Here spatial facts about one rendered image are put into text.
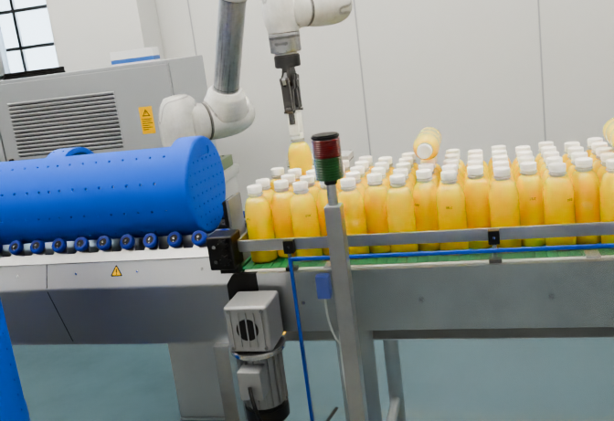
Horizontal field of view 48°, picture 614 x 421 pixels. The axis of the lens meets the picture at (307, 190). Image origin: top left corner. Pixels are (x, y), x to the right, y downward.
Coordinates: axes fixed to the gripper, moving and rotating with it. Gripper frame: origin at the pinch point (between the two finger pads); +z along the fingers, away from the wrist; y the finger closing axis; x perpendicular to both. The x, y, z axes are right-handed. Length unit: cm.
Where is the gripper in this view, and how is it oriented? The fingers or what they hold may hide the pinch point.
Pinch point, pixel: (295, 123)
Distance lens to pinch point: 202.7
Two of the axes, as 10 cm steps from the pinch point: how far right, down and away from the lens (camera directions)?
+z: 1.2, 9.7, 2.2
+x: 9.6, -0.7, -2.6
